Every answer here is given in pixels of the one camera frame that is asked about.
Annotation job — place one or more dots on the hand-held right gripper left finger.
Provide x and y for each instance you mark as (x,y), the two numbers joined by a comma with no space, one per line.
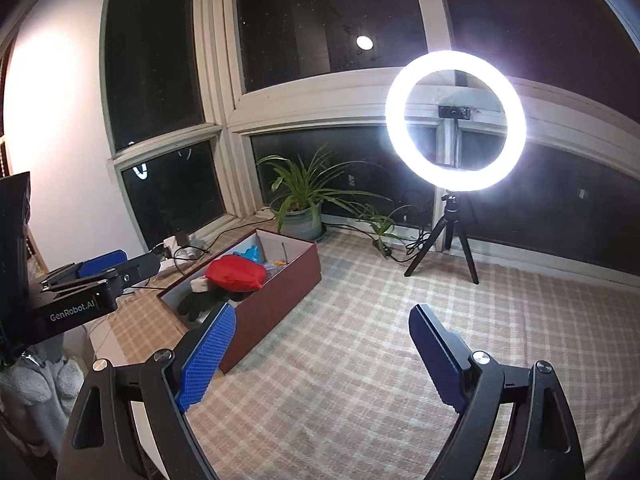
(207,360)

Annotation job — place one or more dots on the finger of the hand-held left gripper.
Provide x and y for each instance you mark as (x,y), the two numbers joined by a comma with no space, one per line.
(142,267)
(100,262)

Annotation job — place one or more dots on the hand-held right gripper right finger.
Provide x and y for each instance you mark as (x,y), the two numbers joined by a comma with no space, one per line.
(435,355)

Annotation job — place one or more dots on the black fuzzy glove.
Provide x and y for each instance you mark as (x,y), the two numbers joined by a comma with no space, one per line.
(200,302)

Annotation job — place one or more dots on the orange tissue pack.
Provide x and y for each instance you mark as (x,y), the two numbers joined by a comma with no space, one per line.
(200,285)

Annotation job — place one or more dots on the dark red cardboard box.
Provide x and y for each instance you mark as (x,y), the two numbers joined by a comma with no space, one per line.
(280,305)

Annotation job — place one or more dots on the red fabric pouch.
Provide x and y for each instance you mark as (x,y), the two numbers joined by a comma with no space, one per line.
(235,272)

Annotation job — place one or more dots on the blue collapsible funnel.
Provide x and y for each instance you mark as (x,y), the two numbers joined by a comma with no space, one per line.
(252,254)

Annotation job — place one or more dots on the white power strip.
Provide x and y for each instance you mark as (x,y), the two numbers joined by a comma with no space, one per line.
(172,245)

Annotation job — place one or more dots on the small green plant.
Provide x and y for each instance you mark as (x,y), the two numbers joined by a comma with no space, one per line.
(380,225)

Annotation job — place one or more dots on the large potted plant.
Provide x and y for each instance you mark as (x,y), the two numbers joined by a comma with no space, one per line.
(300,222)

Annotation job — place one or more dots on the black phone clamp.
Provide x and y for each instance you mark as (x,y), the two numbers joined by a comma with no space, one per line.
(454,111)

